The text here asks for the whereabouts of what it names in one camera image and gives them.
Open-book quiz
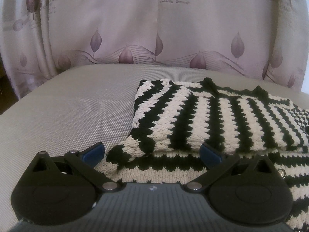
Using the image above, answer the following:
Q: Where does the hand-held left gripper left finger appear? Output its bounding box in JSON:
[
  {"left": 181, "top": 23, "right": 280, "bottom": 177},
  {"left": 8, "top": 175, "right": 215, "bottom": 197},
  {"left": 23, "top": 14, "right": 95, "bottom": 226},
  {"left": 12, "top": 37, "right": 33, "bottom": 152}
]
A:
[{"left": 29, "top": 142, "right": 122, "bottom": 194}]

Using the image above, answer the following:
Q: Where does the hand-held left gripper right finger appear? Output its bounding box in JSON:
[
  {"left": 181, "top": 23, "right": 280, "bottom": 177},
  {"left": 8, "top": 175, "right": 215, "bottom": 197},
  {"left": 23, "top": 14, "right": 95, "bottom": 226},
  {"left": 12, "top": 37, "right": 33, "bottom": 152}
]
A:
[{"left": 185, "top": 143, "right": 282, "bottom": 194}]

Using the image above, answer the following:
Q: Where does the black white striped knit sweater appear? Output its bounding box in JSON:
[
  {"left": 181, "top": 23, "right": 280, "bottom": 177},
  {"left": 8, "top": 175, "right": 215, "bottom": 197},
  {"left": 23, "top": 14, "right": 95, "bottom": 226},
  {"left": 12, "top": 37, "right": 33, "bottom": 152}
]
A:
[{"left": 95, "top": 77, "right": 309, "bottom": 231}]

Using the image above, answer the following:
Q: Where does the grey woven mattress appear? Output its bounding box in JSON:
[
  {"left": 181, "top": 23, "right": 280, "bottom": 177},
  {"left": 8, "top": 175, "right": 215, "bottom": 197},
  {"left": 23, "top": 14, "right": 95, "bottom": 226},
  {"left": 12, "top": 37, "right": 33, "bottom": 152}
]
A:
[{"left": 0, "top": 64, "right": 309, "bottom": 230}]

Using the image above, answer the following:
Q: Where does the pink leaf print curtain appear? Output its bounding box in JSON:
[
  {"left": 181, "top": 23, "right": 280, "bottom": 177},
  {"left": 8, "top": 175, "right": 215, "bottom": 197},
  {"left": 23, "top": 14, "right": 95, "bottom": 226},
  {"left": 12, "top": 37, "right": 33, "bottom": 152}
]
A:
[{"left": 0, "top": 0, "right": 309, "bottom": 100}]

